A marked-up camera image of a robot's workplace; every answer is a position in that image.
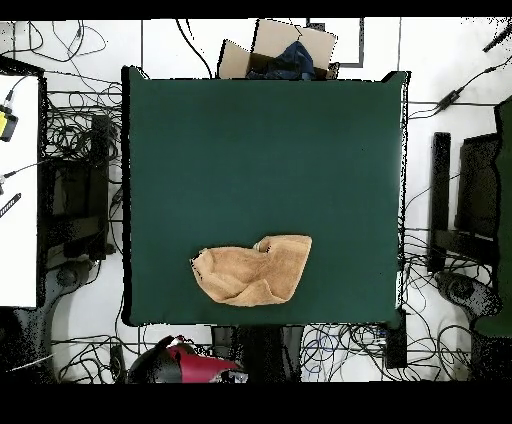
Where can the dark green table cloth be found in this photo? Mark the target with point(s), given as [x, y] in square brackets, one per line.
[240, 140]

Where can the black metal stand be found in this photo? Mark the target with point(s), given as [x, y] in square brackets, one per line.
[440, 180]
[98, 180]

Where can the open cardboard box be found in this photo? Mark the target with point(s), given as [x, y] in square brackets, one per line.
[280, 36]

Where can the black rod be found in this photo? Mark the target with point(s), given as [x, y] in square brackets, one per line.
[498, 39]

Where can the dark green covered furniture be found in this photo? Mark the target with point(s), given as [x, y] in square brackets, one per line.
[504, 200]

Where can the dark blue garment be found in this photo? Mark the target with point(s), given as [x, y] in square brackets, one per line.
[294, 60]

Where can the yellow and black device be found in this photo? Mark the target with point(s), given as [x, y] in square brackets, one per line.
[4, 124]

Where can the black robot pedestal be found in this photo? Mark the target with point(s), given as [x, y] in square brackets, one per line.
[264, 352]

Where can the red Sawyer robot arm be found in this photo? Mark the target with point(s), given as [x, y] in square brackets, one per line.
[200, 366]

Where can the tan terry towel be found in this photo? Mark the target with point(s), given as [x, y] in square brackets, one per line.
[256, 272]

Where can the black power adapter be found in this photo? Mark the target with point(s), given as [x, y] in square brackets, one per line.
[448, 100]

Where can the black ruler strip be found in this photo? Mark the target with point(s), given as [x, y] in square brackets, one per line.
[10, 204]

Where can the small black box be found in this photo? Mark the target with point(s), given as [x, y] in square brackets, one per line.
[396, 344]

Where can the white desk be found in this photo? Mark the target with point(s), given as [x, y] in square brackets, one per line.
[20, 240]

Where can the black floor equipment lump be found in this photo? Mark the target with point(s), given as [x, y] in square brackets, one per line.
[68, 276]
[464, 290]

